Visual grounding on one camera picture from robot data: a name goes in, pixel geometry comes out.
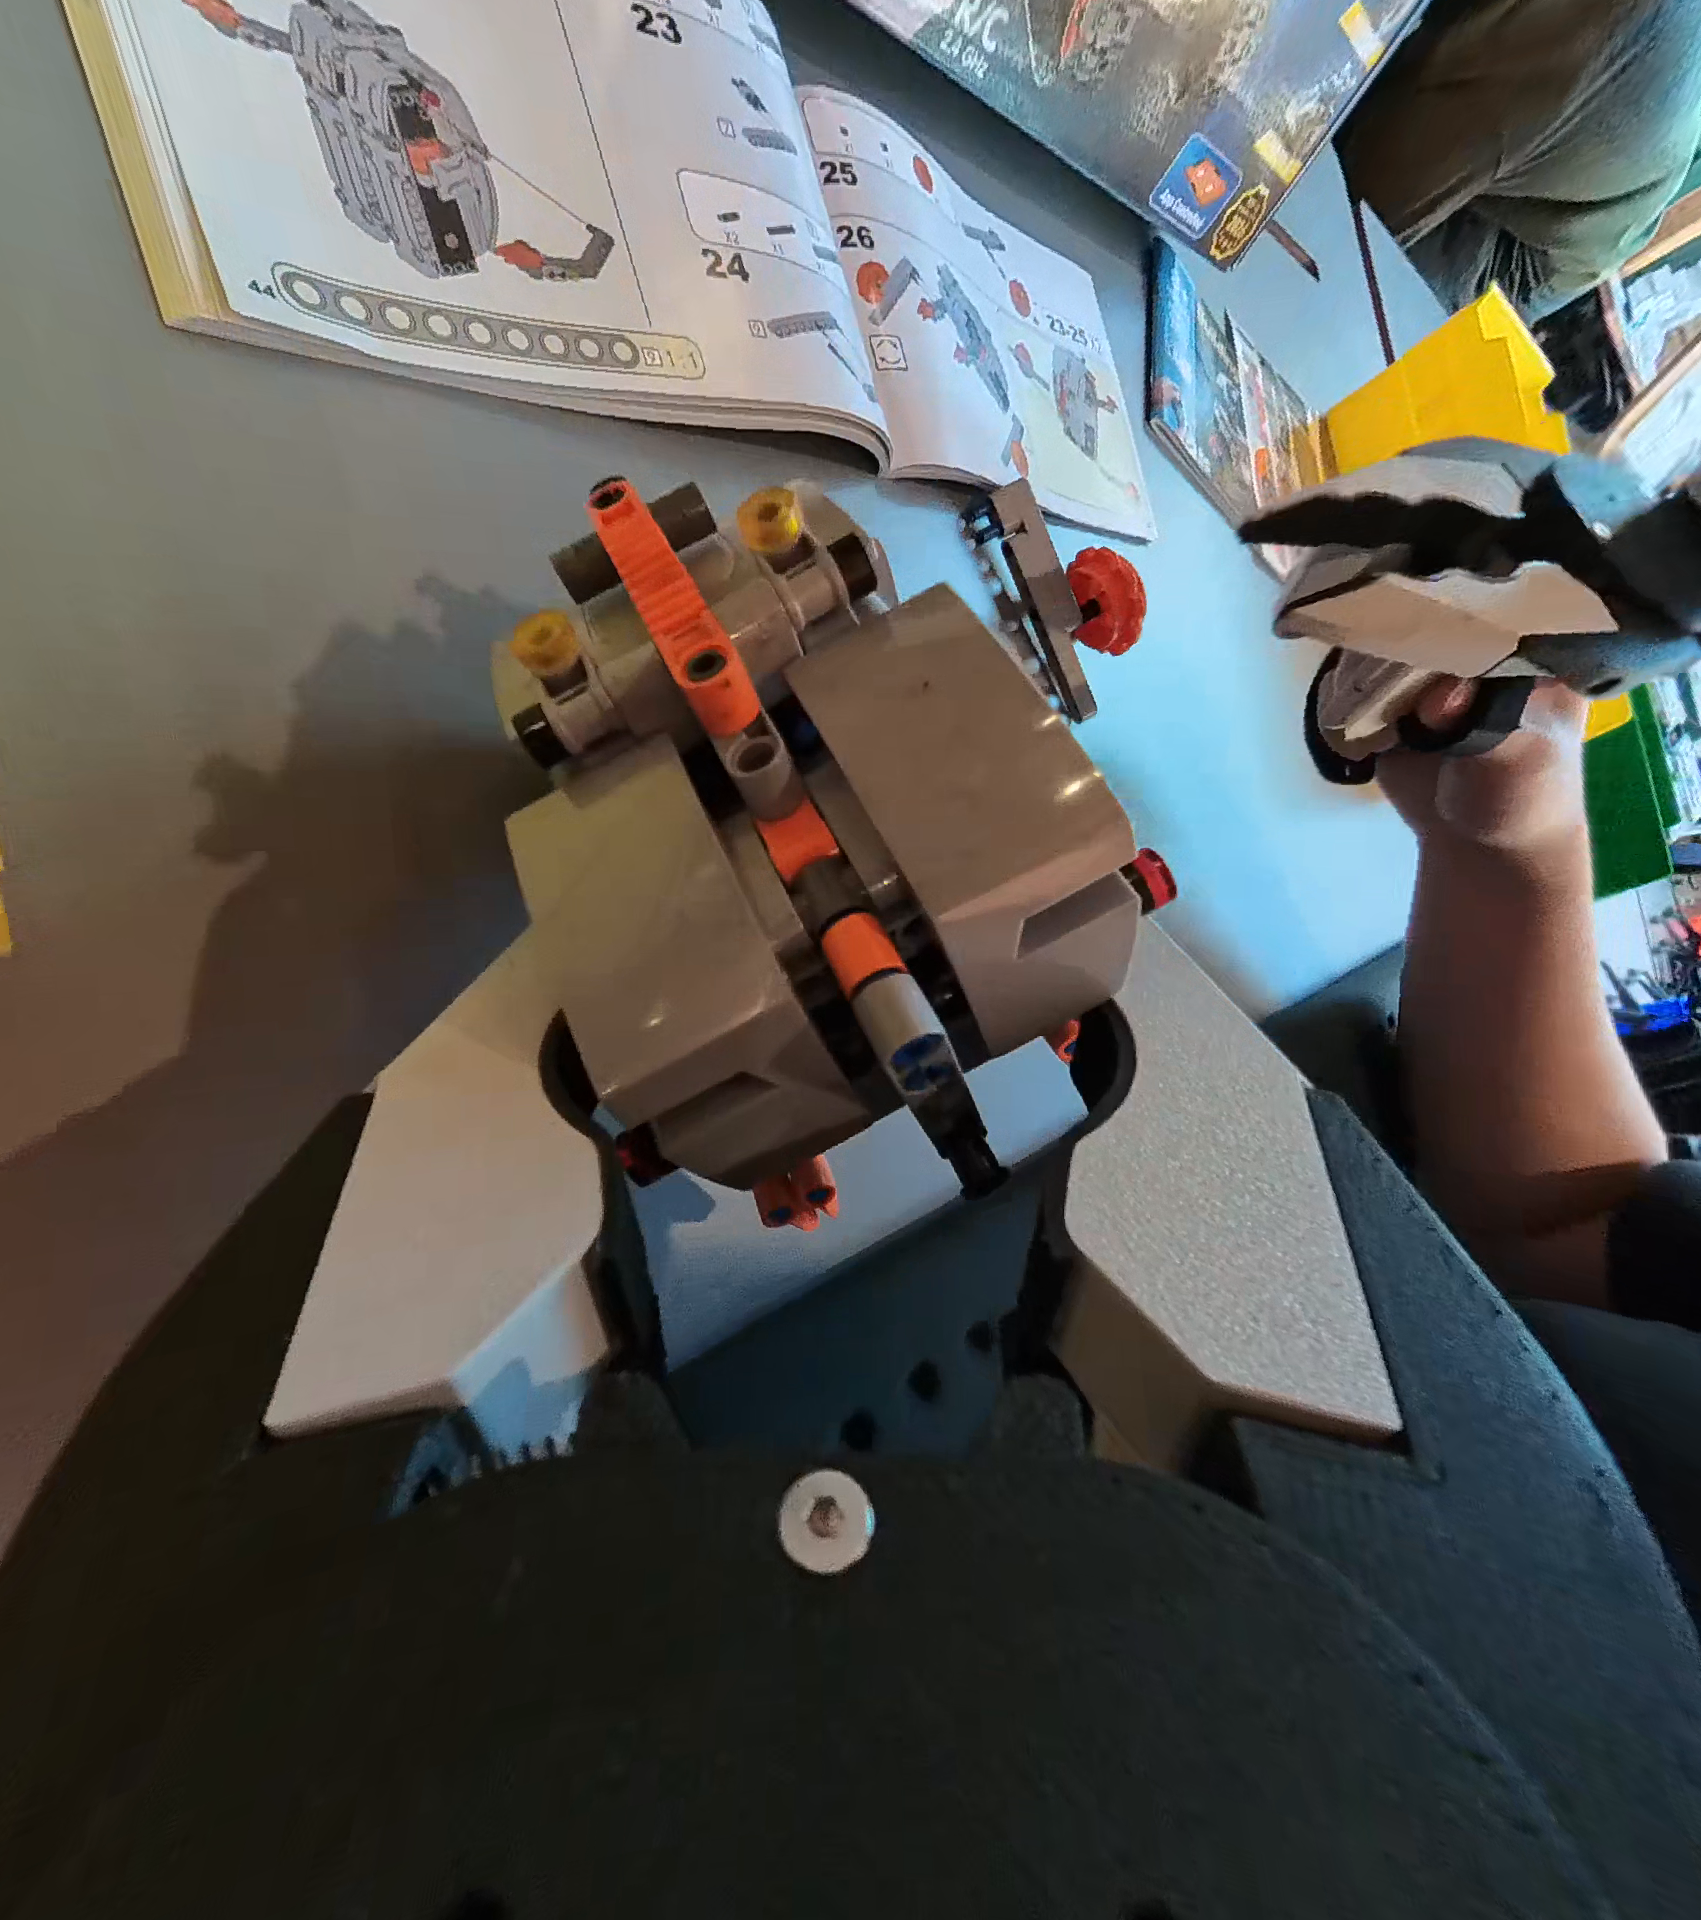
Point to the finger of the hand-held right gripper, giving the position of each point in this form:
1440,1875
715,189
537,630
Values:
1466,615
1405,502

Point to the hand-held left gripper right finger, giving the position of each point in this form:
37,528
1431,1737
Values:
1226,1231

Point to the person's black shirt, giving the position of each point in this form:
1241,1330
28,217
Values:
1689,1500

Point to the grey toy robot model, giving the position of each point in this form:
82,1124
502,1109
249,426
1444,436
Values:
941,781

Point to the grey beam with orange gear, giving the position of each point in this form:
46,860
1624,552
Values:
1037,570

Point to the orange and white sticker sheet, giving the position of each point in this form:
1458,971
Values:
1277,428

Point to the dark blue toy set box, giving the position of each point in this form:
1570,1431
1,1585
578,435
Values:
1166,104

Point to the person's right forearm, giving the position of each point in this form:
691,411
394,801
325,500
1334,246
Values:
1525,1051

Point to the person's right hand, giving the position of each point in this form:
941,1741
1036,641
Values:
1503,810

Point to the green plastic bin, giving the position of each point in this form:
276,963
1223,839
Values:
1638,810

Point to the open instruction booklet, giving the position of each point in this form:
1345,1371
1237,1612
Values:
565,225

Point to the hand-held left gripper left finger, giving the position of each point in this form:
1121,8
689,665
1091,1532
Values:
445,1231

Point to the small blue booklet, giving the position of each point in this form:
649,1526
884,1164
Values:
1188,375

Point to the black perforated board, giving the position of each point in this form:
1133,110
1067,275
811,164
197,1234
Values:
865,1351

